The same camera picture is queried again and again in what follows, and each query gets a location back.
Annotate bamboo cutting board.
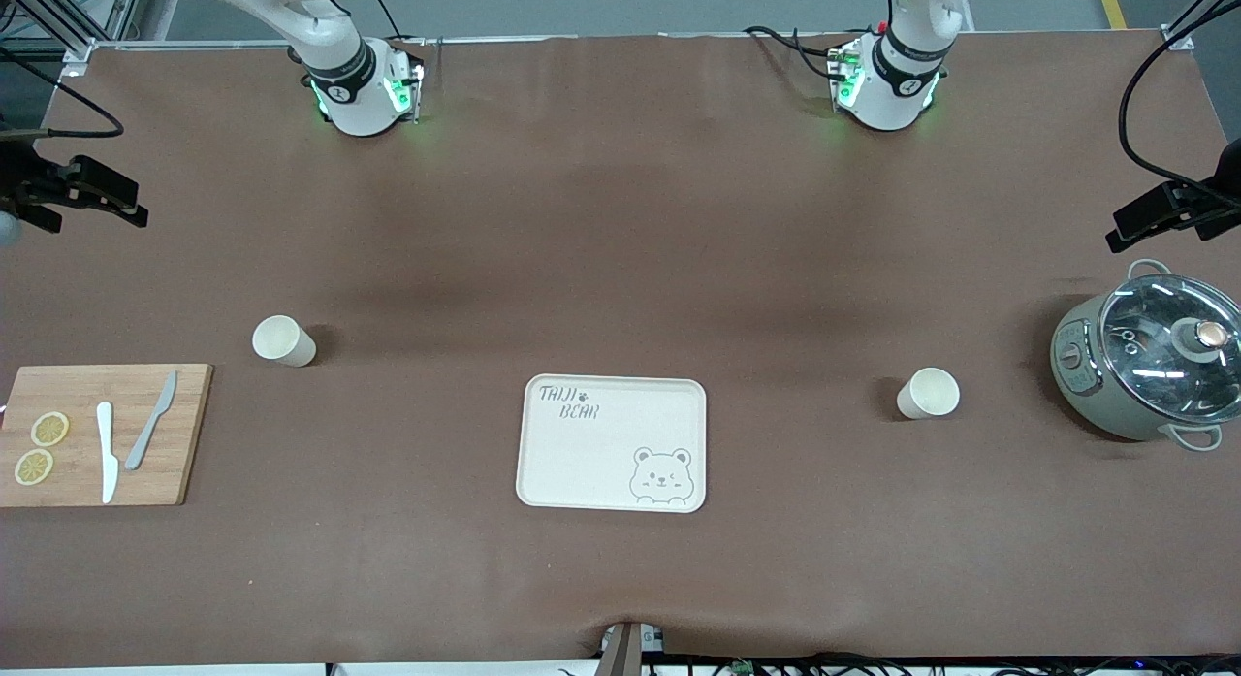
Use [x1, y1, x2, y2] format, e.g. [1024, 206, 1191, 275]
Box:
[0, 364, 214, 508]

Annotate grey plastic knife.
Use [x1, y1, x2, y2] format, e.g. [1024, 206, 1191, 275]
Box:
[124, 370, 179, 471]

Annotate brown table cover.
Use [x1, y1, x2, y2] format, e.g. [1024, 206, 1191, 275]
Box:
[0, 31, 1241, 669]

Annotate white plastic cup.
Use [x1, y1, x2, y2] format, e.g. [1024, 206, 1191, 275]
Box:
[252, 314, 318, 369]
[896, 367, 962, 421]

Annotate white plastic knife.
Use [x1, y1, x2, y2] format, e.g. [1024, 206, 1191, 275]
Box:
[95, 402, 120, 505]

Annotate black left arm base cables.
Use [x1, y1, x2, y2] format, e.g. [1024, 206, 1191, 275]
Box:
[744, 24, 846, 81]

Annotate glass pot lid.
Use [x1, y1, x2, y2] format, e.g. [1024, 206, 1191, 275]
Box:
[1098, 274, 1241, 427]

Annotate cream tray with bear print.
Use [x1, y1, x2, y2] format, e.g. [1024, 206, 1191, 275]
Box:
[515, 373, 709, 514]

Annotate black right arm base cable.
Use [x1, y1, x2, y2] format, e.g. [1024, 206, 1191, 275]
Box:
[363, 0, 404, 43]

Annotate sage green electric pot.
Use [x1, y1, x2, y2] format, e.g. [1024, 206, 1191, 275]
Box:
[1051, 259, 1241, 452]

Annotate aluminium frame post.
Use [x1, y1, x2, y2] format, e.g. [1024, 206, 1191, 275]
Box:
[1161, 0, 1241, 52]
[0, 0, 146, 78]

